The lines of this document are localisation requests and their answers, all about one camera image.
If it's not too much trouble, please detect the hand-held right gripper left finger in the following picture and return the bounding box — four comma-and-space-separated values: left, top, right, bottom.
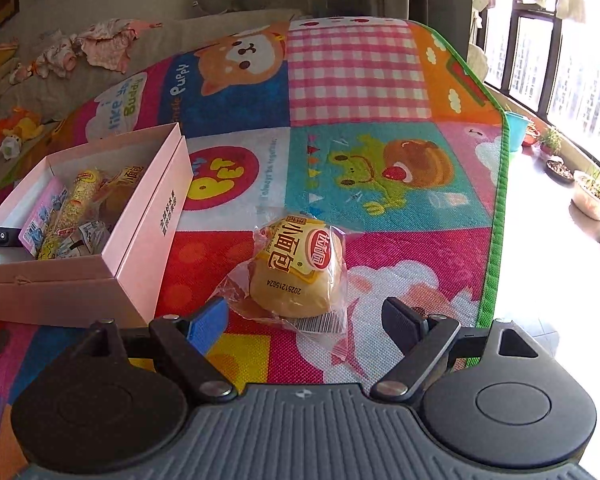
86, 297, 237, 404

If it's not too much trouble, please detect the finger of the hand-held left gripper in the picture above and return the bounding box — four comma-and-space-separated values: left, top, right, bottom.
0, 219, 22, 249

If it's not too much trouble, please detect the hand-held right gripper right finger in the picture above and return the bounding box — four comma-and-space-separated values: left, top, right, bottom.
369, 297, 554, 402

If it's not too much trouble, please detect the long yellow snack packet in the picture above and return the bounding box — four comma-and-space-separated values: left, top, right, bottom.
37, 167, 104, 261

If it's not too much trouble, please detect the small white snack packet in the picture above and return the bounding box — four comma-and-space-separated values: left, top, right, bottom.
60, 221, 112, 259

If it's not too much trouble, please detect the small bread bun packet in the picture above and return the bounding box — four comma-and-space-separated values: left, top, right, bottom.
212, 212, 351, 353
104, 165, 147, 213

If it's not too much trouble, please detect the pink cardboard box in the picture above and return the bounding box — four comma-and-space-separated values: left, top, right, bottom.
0, 122, 195, 328

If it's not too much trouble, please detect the orange and yellow plush toy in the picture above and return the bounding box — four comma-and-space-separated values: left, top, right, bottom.
0, 105, 46, 161

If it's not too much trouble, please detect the pink baby clothes pile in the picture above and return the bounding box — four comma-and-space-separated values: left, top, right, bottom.
7, 17, 163, 86

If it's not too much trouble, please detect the dark round plant bowl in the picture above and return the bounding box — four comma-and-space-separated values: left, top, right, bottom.
546, 158, 575, 184

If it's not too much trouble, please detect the teal plastic bucket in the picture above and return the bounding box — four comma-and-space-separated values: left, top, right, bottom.
502, 111, 531, 153

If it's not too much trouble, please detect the white oval planter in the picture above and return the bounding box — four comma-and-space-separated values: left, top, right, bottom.
571, 167, 600, 221

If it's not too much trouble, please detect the potted green plant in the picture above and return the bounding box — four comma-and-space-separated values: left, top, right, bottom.
539, 127, 564, 156

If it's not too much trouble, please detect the colourful cartoon play mat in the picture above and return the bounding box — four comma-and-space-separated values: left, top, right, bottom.
0, 16, 511, 466

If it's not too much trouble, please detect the beige sofa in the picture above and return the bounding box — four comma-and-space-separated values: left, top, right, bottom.
0, 7, 306, 181

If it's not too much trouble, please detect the window curtain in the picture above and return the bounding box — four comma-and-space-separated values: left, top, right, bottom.
407, 0, 476, 56

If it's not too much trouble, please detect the window with dark frame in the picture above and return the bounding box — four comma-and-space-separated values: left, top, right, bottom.
482, 0, 600, 148

